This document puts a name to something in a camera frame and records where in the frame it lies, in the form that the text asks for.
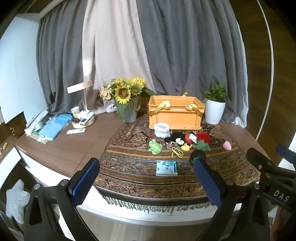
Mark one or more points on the black mouse plush toy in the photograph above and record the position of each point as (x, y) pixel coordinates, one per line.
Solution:
(174, 138)

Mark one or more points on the green plant in white pot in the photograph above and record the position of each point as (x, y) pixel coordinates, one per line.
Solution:
(215, 111)

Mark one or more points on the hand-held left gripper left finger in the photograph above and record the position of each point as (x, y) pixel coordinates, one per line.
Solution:
(85, 183)

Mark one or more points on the beige curtain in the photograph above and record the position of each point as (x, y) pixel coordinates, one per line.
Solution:
(115, 46)

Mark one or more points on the red black plush toy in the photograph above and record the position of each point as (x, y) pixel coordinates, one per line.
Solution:
(189, 138)

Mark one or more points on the sunflower bouquet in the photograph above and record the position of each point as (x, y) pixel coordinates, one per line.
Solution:
(124, 92)

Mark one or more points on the white green cup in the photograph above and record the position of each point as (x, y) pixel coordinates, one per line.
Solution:
(75, 111)

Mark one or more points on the orange plastic crate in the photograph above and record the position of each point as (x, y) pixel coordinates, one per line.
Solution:
(173, 118)

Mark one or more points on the blue tissue pack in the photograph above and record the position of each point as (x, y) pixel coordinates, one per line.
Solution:
(166, 168)

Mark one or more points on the striped cushion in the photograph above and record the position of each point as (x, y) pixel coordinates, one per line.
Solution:
(17, 201)

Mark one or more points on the red fuzzy strawberry plush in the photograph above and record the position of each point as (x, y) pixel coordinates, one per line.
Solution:
(203, 138)

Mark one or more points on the blue cloth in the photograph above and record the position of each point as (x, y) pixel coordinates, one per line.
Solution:
(56, 125)

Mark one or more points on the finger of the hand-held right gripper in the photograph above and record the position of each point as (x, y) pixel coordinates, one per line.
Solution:
(259, 157)
(285, 151)

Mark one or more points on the white round hoop frame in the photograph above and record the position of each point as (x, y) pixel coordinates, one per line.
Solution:
(271, 69)

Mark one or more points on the yellow duck toy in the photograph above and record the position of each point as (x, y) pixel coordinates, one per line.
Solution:
(185, 147)

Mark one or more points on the small orange flower bouquet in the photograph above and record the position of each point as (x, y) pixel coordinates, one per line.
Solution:
(106, 92)

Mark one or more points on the grey curtain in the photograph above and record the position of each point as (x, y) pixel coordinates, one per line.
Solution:
(57, 58)
(192, 46)

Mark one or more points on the pink makeup sponge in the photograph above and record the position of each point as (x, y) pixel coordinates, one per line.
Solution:
(227, 145)

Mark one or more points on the white remote control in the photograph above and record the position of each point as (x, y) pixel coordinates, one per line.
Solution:
(76, 131)

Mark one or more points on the white wardrobe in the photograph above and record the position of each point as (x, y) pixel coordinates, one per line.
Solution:
(18, 69)

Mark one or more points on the white long box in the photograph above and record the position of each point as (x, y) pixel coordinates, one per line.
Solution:
(37, 119)

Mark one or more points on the dark green ball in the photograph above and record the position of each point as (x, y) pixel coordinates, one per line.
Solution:
(197, 154)

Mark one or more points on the green frog toy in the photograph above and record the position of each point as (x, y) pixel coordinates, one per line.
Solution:
(155, 147)

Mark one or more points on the patterned fringed table rug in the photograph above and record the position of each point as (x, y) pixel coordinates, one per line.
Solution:
(134, 162)

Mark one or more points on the white desk lamp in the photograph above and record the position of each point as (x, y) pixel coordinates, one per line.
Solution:
(86, 102)

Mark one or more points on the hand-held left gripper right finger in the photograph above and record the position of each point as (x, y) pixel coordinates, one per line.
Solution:
(208, 183)

